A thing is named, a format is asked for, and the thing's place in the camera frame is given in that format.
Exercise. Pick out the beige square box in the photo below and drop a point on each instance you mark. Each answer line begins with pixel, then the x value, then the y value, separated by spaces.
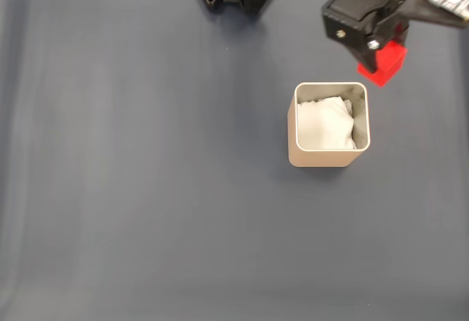
pixel 318 159

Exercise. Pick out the red cube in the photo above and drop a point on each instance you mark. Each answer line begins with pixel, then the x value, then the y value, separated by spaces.
pixel 390 64

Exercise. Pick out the white crumpled tissue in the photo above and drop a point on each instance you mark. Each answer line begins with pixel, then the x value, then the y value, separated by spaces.
pixel 322 127

